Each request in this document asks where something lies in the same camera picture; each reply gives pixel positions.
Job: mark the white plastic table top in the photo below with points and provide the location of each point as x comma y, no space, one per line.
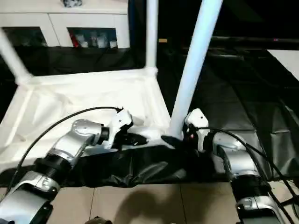
70,100

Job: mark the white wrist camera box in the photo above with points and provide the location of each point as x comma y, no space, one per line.
197,119
119,123

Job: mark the white flat board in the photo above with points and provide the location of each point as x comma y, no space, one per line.
285,60

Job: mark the white cabinet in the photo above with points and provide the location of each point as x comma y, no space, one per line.
60,21

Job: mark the white plastic table leg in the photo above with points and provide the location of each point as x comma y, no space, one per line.
152,35
14,58
194,60

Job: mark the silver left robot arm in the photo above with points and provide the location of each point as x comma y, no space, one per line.
72,142

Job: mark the small yellow tag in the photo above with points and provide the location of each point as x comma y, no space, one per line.
162,40

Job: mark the black mat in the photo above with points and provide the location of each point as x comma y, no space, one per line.
233,102

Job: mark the grey object on cabinet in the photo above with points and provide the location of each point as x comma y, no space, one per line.
71,3

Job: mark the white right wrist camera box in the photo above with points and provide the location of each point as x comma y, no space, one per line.
197,119

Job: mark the grey robot foot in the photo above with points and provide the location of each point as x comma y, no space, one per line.
99,220

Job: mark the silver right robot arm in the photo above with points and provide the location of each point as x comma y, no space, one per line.
238,161

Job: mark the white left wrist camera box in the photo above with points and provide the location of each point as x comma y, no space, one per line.
119,123

